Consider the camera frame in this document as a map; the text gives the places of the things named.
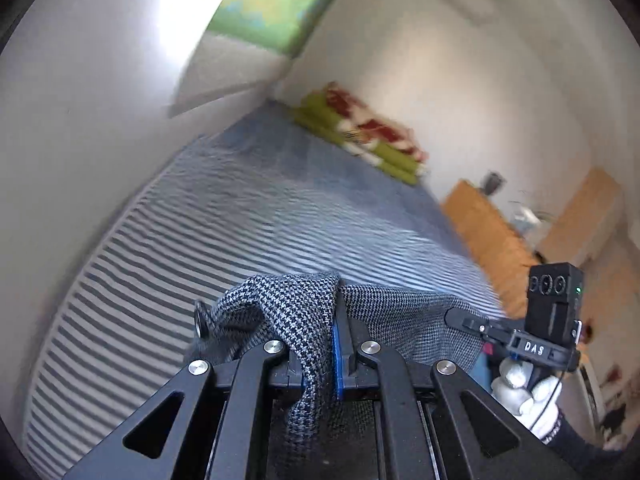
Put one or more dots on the green folded quilt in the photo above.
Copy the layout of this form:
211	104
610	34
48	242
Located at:
317	117

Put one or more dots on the dark ceramic vase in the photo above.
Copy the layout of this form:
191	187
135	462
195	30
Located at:
492	183

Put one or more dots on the green landscape wall scroll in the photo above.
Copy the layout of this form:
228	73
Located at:
247	44

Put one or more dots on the wooden slatted bed rail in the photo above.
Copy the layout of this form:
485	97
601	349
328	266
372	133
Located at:
494	245

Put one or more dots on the wooden door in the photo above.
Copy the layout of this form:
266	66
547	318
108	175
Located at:
587	222

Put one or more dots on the red cream folded blanket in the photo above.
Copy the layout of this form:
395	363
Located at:
370	124

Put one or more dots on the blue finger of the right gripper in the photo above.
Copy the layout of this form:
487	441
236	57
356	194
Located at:
466	322

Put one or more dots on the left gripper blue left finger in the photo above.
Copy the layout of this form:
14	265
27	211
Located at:
247	389

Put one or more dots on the potted spider plant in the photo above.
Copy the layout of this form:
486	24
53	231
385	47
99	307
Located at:
523	218

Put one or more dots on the blue white striped bed sheet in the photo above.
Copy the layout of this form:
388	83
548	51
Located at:
263	197

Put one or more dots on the black camera box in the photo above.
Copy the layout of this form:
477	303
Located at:
554	300

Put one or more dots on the white gloved right hand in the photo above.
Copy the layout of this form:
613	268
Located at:
535	408

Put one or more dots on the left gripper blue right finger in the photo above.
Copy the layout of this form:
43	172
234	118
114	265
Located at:
396	390

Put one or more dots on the grey houndstooth shorts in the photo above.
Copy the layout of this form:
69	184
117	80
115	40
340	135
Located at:
318	437

